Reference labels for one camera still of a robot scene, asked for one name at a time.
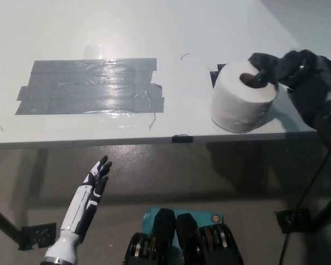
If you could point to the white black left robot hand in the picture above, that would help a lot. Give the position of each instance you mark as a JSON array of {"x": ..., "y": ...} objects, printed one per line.
[{"x": 84, "y": 204}]

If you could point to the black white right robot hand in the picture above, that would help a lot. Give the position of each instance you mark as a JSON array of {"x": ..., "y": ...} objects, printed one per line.
[{"x": 311, "y": 82}]

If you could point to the white toilet paper roll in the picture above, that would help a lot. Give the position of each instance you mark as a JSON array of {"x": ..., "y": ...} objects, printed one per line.
[{"x": 237, "y": 110}]

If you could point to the black metal table leg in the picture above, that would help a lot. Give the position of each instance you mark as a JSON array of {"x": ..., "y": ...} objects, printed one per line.
[
  {"x": 4, "y": 220},
  {"x": 329, "y": 212}
]

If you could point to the black tape square patch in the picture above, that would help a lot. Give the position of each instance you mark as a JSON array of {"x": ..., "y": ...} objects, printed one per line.
[{"x": 213, "y": 76}]

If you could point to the small black tape piece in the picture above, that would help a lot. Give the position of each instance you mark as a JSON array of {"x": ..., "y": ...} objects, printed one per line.
[{"x": 182, "y": 138}]

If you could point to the grey duct tape patch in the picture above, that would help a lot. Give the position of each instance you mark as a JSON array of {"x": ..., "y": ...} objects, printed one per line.
[{"x": 82, "y": 88}]

